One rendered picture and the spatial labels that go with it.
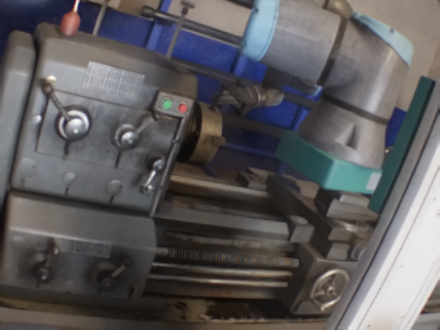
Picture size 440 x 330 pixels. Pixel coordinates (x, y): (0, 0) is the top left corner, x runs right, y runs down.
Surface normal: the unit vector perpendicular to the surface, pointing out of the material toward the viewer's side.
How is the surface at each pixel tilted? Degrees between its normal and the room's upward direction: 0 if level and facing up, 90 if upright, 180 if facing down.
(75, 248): 90
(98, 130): 90
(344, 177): 90
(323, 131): 70
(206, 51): 90
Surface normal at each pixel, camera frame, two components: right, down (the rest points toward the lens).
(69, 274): 0.41, 0.37
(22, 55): 0.53, -0.36
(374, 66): -0.11, 0.22
